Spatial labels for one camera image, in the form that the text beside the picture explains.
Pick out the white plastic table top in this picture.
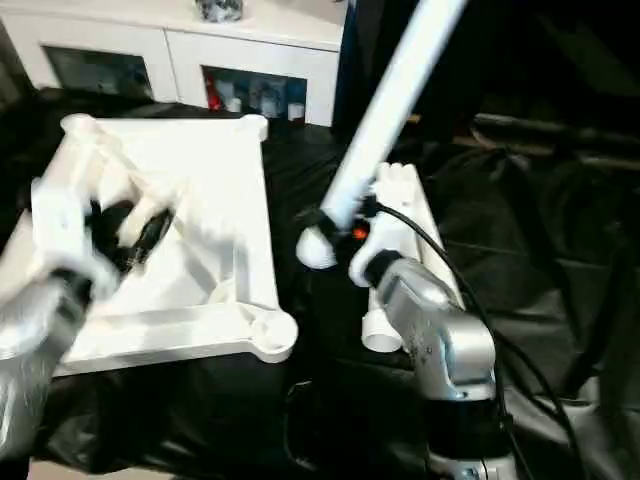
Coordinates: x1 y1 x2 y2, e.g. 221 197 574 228
32 112 300 376

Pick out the black plastic sheet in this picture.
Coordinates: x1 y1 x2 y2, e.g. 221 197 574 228
0 87 640 480

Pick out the white cabinet with glass doors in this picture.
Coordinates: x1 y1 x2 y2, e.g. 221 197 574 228
0 0 346 129

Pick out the long black pole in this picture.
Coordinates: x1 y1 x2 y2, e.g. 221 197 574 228
472 113 640 151

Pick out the clear bag of dark items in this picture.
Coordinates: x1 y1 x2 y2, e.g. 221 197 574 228
193 0 246 24

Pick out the black backdrop curtain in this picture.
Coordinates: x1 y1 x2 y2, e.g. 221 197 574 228
339 0 640 126

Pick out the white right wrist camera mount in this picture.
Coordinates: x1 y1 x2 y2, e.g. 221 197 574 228
348 192 419 289

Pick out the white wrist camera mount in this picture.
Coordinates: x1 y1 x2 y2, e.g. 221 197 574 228
348 192 419 289
29 164 121 291

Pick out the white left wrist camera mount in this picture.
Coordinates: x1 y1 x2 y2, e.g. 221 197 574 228
29 164 121 291

